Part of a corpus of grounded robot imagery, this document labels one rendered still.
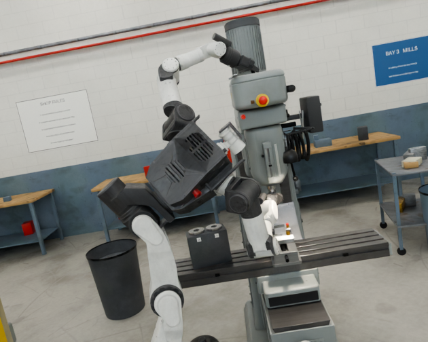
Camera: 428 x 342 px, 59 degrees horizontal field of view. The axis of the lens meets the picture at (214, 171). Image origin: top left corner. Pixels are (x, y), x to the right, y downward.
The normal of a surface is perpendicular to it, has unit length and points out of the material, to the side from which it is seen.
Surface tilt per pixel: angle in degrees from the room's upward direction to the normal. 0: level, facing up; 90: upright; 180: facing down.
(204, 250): 90
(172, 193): 74
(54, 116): 90
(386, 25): 90
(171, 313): 90
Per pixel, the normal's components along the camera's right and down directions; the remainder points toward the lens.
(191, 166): -0.35, -0.05
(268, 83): -0.02, 0.18
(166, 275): 0.20, 0.14
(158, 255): 0.18, 0.54
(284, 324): -0.18, -0.97
